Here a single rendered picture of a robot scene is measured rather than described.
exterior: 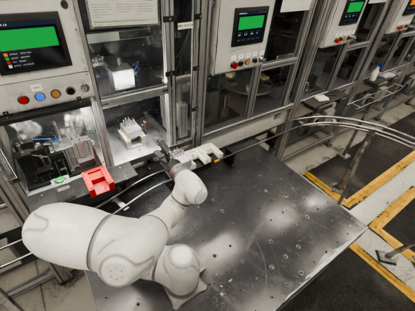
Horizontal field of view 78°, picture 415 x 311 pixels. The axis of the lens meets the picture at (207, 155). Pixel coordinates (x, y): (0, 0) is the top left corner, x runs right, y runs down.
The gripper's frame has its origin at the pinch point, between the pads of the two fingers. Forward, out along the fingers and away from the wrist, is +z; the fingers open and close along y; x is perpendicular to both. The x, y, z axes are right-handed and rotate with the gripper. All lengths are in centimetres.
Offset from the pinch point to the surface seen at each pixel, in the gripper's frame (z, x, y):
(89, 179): 11.5, 34.5, -15.9
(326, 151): 16, -239, -113
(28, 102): 20, 47, 28
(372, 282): -106, -123, -111
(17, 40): 18, 42, 53
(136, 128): 35.0, -1.8, -9.7
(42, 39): 18, 35, 52
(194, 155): 10.0, -30.5, -25.8
